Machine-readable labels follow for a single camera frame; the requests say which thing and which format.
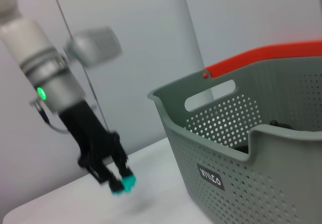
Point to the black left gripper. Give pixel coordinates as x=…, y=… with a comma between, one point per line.
x=88, y=133

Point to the teal toy brick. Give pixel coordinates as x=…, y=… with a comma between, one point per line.
x=128, y=183

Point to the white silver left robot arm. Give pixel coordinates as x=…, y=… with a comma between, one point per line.
x=32, y=53

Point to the grey perforated storage bin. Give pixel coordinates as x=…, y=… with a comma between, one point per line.
x=239, y=171

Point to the black clay teapot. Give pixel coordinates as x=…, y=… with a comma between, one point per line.
x=281, y=125

